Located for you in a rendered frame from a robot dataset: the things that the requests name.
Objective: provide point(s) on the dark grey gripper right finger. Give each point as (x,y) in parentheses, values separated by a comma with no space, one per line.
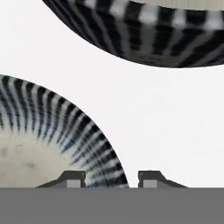
(151,176)

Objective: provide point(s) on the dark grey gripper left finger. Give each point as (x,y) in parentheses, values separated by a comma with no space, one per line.
(73,176)

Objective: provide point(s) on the small black-and-white striped bowl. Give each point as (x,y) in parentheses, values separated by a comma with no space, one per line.
(43,140)

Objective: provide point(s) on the large black-and-white striped bowl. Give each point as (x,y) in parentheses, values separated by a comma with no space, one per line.
(151,38)

